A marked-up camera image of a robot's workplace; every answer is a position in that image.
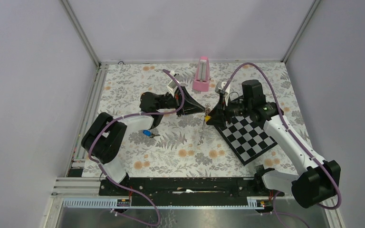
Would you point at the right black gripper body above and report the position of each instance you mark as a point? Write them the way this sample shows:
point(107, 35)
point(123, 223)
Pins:
point(234, 109)

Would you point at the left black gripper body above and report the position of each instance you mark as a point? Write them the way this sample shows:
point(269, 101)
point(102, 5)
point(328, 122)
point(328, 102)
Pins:
point(176, 102)

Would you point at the yellow tagged key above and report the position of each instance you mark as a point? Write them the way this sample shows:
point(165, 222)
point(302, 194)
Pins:
point(207, 118)

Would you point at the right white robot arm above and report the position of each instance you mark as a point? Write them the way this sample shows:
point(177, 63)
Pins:
point(316, 179)

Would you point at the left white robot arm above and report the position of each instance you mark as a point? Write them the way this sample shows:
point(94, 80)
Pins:
point(106, 134)

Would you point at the pink metronome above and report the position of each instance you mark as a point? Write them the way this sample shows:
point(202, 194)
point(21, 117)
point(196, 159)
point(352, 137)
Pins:
point(201, 81)

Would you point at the black white chessboard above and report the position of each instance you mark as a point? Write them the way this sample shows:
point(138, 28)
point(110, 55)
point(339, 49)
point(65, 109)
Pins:
point(246, 139)

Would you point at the blue tagged key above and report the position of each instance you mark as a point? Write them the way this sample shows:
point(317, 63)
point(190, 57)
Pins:
point(150, 134)

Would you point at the floral patterned table mat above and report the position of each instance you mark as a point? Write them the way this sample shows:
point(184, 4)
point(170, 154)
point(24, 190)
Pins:
point(175, 152)

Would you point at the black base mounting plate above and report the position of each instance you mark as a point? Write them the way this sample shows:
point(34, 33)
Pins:
point(186, 192)

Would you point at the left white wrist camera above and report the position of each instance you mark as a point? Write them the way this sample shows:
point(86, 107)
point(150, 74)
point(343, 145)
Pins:
point(172, 86)

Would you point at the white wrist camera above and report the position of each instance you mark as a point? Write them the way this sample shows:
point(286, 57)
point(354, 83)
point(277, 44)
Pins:
point(172, 86)
point(220, 89)

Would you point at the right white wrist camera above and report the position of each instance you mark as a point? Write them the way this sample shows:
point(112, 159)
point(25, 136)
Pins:
point(220, 89)

